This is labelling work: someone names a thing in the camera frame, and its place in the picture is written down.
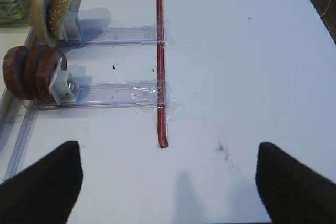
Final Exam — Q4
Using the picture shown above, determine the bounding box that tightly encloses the sesame bun top right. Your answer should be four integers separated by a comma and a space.
49, 0, 81, 40

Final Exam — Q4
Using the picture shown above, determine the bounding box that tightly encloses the white pusher block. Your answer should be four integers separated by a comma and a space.
62, 11, 82, 42
48, 58, 79, 105

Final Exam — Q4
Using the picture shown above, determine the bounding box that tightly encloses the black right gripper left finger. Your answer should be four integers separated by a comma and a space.
1, 141, 83, 223

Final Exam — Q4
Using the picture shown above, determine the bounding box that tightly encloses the sesame bun top left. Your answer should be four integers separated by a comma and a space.
30, 0, 56, 47

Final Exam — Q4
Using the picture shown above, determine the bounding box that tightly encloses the clear rail track upper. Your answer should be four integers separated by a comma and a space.
58, 26, 166, 47

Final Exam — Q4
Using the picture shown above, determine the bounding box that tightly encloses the white pusher block upper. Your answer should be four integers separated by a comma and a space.
62, 11, 82, 42

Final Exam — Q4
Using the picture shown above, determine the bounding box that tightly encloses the red strip on table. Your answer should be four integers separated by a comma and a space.
156, 0, 169, 149

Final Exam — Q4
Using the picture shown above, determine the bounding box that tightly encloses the brown meat patty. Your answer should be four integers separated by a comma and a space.
23, 45, 50, 100
36, 48, 67, 102
2, 46, 29, 100

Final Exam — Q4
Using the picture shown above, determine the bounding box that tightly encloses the clear long divider rail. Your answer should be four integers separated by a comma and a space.
1, 110, 36, 182

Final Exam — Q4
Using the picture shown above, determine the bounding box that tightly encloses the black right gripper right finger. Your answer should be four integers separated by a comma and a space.
255, 142, 335, 223

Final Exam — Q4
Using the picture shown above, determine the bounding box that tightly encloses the sesame bun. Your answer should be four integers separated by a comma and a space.
49, 0, 81, 40
30, 0, 56, 47

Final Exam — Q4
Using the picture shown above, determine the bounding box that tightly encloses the clear rail track lower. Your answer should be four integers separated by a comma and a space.
31, 80, 172, 110

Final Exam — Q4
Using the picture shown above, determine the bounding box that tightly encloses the clear rail track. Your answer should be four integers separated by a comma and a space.
31, 80, 172, 110
58, 26, 166, 47

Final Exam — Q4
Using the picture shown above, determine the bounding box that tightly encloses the white pusher block lower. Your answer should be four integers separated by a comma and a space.
48, 58, 79, 105

